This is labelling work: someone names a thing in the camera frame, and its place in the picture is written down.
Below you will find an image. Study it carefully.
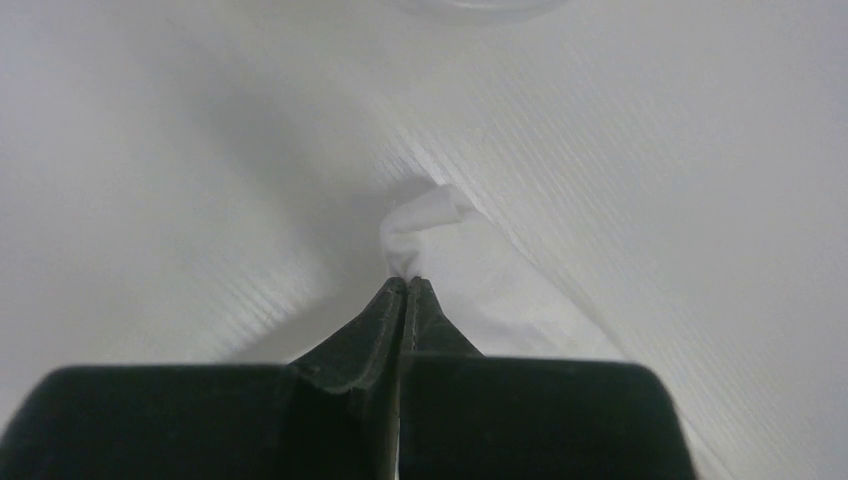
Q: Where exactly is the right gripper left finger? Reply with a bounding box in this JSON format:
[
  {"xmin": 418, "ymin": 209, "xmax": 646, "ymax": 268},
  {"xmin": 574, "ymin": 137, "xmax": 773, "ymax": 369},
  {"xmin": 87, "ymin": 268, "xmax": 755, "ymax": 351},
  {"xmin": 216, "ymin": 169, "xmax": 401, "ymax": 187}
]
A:
[{"xmin": 1, "ymin": 278, "xmax": 406, "ymax": 479}]

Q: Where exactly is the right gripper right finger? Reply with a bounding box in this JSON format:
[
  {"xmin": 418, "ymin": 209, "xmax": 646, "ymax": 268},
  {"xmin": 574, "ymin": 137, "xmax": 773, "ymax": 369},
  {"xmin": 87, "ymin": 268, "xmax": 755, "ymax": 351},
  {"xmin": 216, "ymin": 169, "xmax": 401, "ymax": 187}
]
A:
[{"xmin": 398, "ymin": 278, "xmax": 696, "ymax": 479}]

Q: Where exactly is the white t shirt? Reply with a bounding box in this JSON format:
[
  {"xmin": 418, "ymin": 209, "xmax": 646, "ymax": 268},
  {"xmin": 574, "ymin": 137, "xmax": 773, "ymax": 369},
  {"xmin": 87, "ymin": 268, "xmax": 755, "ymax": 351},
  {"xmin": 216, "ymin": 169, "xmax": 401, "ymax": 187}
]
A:
[{"xmin": 380, "ymin": 185, "xmax": 727, "ymax": 479}]

